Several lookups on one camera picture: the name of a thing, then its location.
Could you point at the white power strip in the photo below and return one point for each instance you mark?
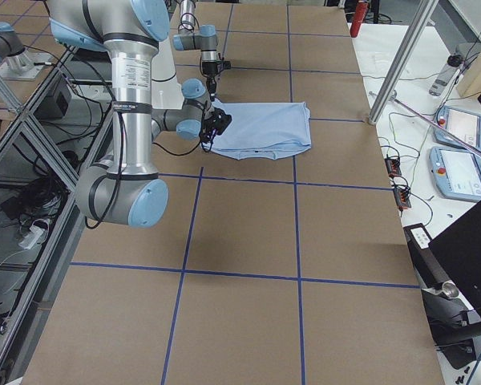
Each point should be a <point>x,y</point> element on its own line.
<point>34,235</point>

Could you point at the far teach pendant tablet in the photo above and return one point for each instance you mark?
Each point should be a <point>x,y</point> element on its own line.
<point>463,124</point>

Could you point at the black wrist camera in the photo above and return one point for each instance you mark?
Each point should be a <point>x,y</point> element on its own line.
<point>224,65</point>

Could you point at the near teach pendant tablet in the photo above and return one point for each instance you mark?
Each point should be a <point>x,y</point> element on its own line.
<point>457,173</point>

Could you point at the black monitor on stand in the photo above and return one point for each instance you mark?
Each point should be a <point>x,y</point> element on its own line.
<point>449,266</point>

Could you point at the teach pendant tablet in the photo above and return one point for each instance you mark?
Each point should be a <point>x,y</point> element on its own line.
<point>463,124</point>
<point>457,173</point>

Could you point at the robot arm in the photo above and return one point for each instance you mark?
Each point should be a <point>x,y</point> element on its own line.
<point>192,36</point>
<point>124,187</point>

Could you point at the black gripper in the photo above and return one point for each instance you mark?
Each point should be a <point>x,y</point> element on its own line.
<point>209,69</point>
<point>213,120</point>

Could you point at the far orange connector block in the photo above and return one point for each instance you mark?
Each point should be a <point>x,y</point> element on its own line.
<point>392,164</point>

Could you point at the red cylinder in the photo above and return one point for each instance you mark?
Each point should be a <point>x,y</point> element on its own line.
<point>358,18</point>

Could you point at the aluminium frame post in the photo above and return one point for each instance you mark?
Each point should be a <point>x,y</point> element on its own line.
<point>404,52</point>

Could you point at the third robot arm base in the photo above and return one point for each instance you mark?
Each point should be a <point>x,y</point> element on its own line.
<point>16,61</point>

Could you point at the orange connector block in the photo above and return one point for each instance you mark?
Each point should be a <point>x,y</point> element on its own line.
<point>392,164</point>
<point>402,194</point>

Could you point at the near orange connector block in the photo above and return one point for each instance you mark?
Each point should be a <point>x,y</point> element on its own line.
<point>402,194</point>

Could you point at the aluminium frame rack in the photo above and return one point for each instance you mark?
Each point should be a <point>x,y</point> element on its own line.
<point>51,128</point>

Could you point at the light blue t-shirt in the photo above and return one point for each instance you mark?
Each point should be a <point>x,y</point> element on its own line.
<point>264,130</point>

